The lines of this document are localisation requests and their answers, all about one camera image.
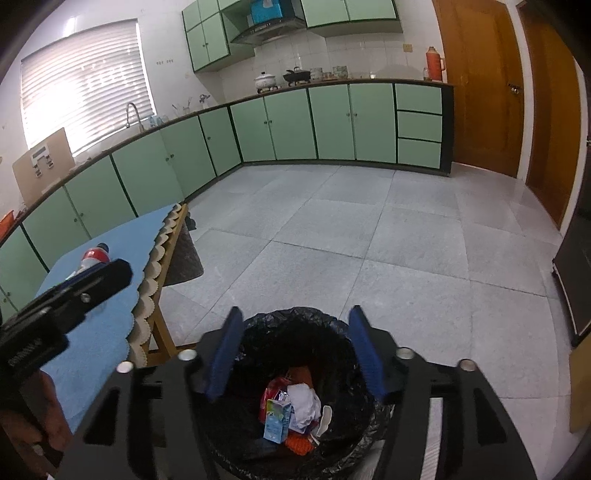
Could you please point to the black appliance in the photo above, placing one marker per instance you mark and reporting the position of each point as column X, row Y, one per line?
column 575, row 286

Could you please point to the blue box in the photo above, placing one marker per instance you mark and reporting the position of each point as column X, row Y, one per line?
column 267, row 11

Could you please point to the brown cardboard panel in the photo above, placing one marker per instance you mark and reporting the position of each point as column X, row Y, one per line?
column 581, row 392

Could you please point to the plain wooden door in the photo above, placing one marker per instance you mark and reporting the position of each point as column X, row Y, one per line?
column 554, row 129

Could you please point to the blue tablecloth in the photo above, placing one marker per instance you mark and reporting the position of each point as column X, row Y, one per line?
column 115, row 258

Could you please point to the white window blinds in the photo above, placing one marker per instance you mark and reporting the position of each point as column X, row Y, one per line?
column 83, row 87

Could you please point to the range hood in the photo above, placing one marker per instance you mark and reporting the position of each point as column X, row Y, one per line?
column 268, row 30

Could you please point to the black wok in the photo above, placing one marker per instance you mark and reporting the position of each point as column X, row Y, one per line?
column 295, row 76

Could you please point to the green upper cabinets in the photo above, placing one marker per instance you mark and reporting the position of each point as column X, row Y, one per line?
column 207, row 37

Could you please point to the orange mesh scrap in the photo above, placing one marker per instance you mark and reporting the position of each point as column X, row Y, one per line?
column 298, row 445

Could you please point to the stacked glass bowls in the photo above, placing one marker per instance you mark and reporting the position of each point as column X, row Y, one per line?
column 339, row 71

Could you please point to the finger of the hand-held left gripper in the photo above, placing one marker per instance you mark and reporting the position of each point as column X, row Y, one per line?
column 97, row 281

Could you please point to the trash bin with black bag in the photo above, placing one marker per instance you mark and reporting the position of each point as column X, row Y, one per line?
column 323, row 341

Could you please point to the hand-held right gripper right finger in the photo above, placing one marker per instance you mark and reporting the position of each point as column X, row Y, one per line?
column 367, row 355

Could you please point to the orange basin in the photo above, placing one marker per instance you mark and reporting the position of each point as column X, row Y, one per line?
column 6, row 224

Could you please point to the white plastic spoon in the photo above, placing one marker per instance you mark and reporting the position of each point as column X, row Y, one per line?
column 325, row 415

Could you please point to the white tissue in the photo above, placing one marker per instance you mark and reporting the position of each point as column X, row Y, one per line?
column 304, row 401

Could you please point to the orange thermos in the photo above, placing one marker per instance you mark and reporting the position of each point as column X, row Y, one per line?
column 433, row 64

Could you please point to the green cabinets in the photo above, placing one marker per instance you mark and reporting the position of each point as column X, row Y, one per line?
column 207, row 37
column 286, row 129

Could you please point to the cardboard box on counter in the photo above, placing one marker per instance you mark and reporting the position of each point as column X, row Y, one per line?
column 44, row 168

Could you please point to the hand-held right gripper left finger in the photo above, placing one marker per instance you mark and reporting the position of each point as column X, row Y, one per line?
column 224, row 355

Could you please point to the green lower cabinets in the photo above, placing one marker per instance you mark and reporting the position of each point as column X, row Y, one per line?
column 286, row 129

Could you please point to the metal faucet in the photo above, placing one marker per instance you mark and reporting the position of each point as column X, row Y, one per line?
column 134, row 113

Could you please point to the red snack packet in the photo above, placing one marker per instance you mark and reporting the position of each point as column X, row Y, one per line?
column 274, row 391

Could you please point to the person's left hand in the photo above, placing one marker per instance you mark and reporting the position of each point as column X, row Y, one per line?
column 51, row 415

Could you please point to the white cooking pot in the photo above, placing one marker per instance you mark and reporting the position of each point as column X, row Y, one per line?
column 265, row 82

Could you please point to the blue and white drink carton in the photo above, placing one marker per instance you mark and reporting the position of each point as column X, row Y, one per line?
column 277, row 421

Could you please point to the clear plastic bottle red label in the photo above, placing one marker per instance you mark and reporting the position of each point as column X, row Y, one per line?
column 94, row 256

